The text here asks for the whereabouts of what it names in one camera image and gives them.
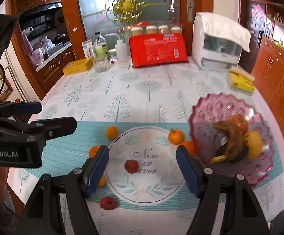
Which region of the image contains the tree print tablecloth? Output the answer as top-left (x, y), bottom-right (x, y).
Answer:
top-left (7, 64), bottom-right (284, 234)

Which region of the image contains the pink glass fruit bowl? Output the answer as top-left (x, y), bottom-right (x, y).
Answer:
top-left (189, 93), bottom-right (274, 187)

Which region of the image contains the yellow pear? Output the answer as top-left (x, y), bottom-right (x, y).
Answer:
top-left (243, 130), bottom-right (263, 159)

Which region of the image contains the white countertop appliance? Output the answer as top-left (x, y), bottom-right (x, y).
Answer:
top-left (191, 21), bottom-right (244, 71)

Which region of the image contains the gold ornament decoration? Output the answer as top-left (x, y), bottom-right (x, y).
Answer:
top-left (78, 0), bottom-right (181, 26)

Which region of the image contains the wooden cabinet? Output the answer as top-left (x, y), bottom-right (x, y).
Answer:
top-left (252, 38), bottom-right (284, 137)

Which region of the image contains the clear plastic bottle green label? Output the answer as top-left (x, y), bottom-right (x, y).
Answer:
top-left (94, 31), bottom-right (108, 58)

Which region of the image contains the small red fruit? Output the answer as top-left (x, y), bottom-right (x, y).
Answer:
top-left (100, 196), bottom-right (117, 211)
top-left (125, 159), bottom-right (139, 174)

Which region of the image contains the red apple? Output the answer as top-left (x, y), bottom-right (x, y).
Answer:
top-left (228, 114), bottom-right (248, 134)

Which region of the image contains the red plastic package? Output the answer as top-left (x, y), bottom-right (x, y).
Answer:
top-left (129, 33), bottom-right (188, 68)

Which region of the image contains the white squeeze bottle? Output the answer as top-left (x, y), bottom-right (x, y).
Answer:
top-left (105, 33), bottom-right (129, 64)

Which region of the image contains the small yellow orange fruit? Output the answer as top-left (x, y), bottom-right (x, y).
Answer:
top-left (98, 176), bottom-right (106, 188)

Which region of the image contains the large orange tangerine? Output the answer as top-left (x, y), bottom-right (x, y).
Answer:
top-left (88, 145), bottom-right (100, 158)

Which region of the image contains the white towel on appliance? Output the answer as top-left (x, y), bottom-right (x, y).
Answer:
top-left (195, 12), bottom-right (251, 52)

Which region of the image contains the yellow flat box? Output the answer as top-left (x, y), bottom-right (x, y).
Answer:
top-left (62, 58), bottom-right (93, 76)

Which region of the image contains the brown overripe banana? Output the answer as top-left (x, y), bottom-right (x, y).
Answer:
top-left (210, 120), bottom-right (244, 164)

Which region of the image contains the small orange tangerine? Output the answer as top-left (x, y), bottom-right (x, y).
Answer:
top-left (105, 125), bottom-right (118, 139)

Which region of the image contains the clear glass cup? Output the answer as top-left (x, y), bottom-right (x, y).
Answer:
top-left (94, 52), bottom-right (110, 73)

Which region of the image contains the yellow tissue pack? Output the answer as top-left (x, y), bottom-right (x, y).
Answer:
top-left (227, 67), bottom-right (255, 96)

